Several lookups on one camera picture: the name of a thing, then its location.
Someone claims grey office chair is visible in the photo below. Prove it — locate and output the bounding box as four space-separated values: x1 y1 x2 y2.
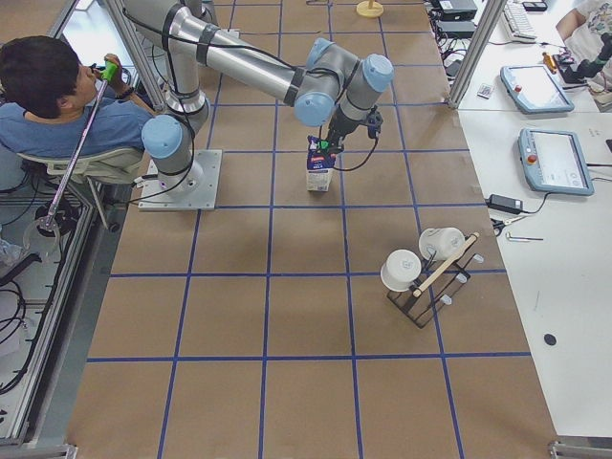
13 145 144 230

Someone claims wooden mug tree stand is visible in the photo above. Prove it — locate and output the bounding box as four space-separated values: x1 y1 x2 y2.
356 0 384 18

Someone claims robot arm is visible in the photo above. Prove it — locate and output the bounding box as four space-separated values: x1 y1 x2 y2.
123 1 394 168

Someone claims black power adapter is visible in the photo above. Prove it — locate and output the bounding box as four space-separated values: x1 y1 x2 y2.
485 194 523 215

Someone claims person's right hand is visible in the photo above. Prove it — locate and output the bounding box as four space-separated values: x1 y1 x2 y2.
109 70 134 99

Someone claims black wire rack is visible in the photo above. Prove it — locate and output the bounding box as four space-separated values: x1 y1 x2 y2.
384 232 484 329

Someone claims teach pendant upper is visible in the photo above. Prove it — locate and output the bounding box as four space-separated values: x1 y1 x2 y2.
500 65 575 114

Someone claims white cup on rack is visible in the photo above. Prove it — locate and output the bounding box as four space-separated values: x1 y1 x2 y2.
419 227 465 261

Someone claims white cup at edge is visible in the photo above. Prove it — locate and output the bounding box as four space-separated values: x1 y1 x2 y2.
381 249 422 293

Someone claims aluminium frame post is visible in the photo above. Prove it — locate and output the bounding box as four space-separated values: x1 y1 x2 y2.
448 0 506 109

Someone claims person in blue shirt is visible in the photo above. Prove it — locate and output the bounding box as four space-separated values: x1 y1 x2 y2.
1 35 155 158

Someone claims teach pendant lower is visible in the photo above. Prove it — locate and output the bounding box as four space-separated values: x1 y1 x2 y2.
517 128 594 196

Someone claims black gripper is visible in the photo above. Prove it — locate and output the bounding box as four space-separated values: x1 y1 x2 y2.
324 112 357 151

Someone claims blue white milk carton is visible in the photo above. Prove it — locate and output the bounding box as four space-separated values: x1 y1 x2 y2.
306 136 336 192

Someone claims white keyboard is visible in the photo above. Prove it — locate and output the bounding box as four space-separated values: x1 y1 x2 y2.
500 1 537 43

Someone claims teach pendant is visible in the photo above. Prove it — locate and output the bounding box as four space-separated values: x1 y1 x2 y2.
517 128 594 196
500 65 575 114

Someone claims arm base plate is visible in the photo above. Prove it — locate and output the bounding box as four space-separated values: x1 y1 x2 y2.
138 149 223 211

